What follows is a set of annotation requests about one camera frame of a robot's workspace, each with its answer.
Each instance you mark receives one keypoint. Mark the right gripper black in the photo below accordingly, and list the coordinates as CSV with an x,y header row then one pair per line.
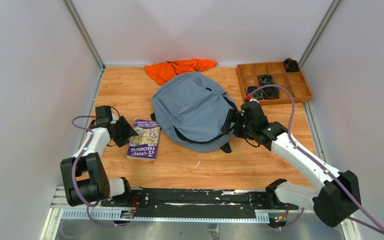
x,y
236,117

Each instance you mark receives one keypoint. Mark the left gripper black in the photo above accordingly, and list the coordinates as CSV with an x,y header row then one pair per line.
x,y
124,129

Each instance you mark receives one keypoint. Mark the purple treehouse book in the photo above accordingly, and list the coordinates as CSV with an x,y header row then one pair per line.
x,y
144,145

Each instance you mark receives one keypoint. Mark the blue grey backpack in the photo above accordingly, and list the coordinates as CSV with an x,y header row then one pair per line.
x,y
196,113

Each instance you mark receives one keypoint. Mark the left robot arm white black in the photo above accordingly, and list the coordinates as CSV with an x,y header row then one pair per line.
x,y
84,178

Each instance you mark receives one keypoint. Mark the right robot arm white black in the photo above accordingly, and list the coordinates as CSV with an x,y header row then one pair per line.
x,y
334,194

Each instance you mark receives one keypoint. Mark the rolled dark tie lower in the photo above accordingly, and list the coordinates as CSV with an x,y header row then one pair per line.
x,y
270,93

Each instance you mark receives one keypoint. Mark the rolled dark tie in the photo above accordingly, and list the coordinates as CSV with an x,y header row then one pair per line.
x,y
270,93
265,79

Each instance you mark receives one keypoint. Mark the rolled dark tie middle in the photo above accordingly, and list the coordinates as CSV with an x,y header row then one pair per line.
x,y
265,79

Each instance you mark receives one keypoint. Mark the wooden compartment tray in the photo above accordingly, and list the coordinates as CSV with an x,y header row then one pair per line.
x,y
294,82

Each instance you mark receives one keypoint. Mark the rolled dark tie corner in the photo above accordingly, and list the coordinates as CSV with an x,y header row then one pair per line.
x,y
291,65

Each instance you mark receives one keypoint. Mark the orange cloth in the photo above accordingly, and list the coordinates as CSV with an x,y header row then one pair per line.
x,y
163,72

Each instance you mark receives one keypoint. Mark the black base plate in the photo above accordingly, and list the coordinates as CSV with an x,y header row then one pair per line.
x,y
205,204

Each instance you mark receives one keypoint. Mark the aluminium frame rail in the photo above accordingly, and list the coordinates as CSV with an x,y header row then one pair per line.
x,y
80,222

